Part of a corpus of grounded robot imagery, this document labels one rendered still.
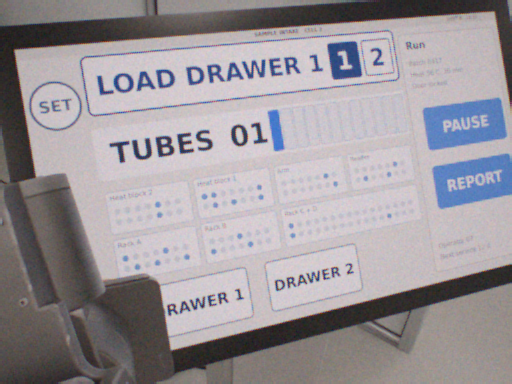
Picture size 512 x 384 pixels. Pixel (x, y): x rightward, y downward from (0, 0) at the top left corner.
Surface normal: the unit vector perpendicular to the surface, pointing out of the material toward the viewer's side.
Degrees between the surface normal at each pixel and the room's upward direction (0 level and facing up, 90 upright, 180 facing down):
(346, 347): 0
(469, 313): 0
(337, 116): 50
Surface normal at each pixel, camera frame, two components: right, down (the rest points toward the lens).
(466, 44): 0.28, -0.04
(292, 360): 0.32, 0.61
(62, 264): 0.74, -0.19
